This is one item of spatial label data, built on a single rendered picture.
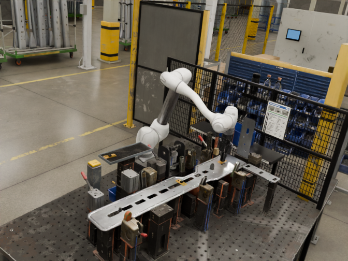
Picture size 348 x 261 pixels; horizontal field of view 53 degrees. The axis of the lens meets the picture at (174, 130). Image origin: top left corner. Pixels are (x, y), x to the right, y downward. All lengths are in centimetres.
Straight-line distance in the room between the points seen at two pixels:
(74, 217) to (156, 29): 328
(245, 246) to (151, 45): 350
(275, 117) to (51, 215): 192
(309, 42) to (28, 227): 786
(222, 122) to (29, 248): 146
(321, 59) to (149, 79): 498
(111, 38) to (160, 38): 507
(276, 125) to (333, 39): 613
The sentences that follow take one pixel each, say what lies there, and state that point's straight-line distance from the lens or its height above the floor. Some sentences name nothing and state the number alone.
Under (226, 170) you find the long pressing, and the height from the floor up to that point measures 100.
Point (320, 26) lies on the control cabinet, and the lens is 908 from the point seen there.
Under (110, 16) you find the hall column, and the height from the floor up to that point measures 126.
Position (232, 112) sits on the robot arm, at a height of 145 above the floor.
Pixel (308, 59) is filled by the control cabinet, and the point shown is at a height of 91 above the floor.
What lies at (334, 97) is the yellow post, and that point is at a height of 162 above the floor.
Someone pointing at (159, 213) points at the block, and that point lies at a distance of 208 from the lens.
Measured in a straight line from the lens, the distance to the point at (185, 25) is 483.
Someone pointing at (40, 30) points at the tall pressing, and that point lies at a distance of 1015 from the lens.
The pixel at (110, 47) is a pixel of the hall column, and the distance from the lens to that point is 1010.
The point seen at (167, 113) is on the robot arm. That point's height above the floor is 122.
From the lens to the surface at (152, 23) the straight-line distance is 518.
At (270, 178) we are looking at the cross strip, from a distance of 272.
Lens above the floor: 227
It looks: 23 degrees down
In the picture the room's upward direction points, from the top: 7 degrees clockwise
